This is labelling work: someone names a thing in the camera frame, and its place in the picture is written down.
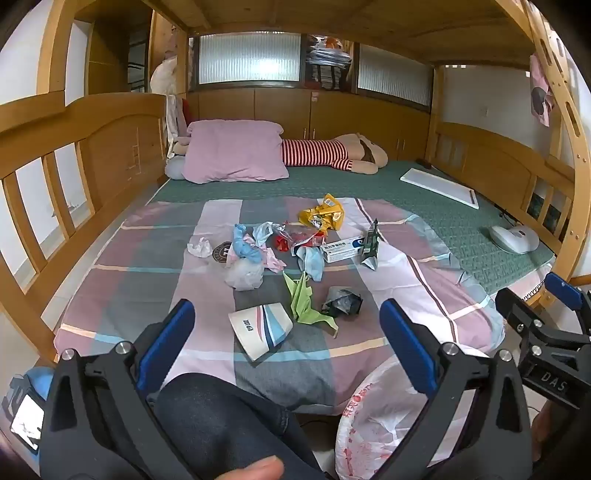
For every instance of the wooden wall cabinet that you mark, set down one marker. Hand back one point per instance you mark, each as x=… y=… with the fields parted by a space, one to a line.
x=277 y=108

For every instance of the striped paper cup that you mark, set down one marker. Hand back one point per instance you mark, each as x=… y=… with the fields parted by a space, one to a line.
x=258 y=330

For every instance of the clear plastic bag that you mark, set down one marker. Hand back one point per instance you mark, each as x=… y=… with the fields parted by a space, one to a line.
x=244 y=276

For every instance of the pink pillow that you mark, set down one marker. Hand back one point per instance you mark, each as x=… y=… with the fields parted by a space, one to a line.
x=231 y=150

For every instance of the person's left hand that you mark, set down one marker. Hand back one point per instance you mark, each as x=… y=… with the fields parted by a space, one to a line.
x=254 y=470

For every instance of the white and blue ointment box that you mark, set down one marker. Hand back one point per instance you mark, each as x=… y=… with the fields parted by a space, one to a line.
x=341 y=249

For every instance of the pink hanging cloth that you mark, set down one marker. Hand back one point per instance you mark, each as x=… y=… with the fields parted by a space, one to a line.
x=540 y=92

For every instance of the green snack bag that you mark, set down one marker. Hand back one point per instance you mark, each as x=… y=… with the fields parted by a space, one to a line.
x=371 y=247

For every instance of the red snack wrapper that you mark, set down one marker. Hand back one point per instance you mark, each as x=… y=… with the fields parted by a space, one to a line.
x=291 y=240

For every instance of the foil wrapper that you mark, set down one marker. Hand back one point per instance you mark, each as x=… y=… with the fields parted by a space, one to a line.
x=344 y=302

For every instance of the white tissue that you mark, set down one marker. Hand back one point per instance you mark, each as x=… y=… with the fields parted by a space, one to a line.
x=199 y=248

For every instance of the plaid blanket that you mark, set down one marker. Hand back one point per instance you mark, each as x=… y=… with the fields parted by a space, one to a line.
x=138 y=277

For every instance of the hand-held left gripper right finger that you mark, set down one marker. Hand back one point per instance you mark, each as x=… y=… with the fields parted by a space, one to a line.
x=406 y=341

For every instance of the wooden bunk bed frame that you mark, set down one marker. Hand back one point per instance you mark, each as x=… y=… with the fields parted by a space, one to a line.
x=115 y=138

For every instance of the striped plush doll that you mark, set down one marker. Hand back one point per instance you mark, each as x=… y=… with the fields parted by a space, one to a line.
x=314 y=152

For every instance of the green mattress pad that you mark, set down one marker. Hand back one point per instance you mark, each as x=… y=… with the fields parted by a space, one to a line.
x=415 y=198

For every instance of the light blue cushion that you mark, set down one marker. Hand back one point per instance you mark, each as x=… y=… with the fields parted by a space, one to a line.
x=174 y=168

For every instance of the white board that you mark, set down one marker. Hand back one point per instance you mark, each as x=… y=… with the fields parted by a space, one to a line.
x=438 y=187

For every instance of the frosted glass window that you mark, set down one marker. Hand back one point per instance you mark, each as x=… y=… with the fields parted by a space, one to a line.
x=392 y=74
x=249 y=57

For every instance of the stack of folded items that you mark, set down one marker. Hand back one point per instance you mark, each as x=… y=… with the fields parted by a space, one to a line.
x=328 y=60

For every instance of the white computer mouse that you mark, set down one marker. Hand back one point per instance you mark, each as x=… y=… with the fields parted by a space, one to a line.
x=515 y=239

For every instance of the hanging light cloth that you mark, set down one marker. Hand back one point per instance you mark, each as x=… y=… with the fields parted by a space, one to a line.
x=171 y=115

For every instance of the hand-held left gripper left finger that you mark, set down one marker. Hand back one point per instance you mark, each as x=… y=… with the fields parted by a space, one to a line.
x=168 y=341

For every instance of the white plastic bag red print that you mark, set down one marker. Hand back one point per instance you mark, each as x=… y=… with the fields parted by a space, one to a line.
x=369 y=424

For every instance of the yellow snack bag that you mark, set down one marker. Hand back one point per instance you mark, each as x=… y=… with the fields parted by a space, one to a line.
x=323 y=213

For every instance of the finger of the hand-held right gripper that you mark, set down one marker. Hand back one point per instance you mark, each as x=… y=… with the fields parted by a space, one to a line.
x=565 y=293
x=519 y=314

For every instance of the green paper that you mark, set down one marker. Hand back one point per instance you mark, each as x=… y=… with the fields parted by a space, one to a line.
x=302 y=300

